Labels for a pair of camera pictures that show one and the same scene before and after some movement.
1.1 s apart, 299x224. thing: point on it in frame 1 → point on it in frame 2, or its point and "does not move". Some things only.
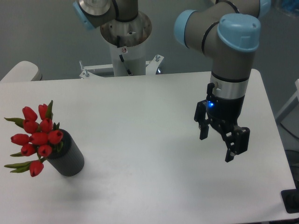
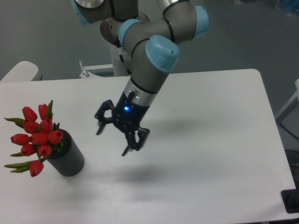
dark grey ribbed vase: (66, 158) does not move
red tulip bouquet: (44, 137) does not move
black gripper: (224, 113) → (128, 115)
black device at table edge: (290, 198) does not move
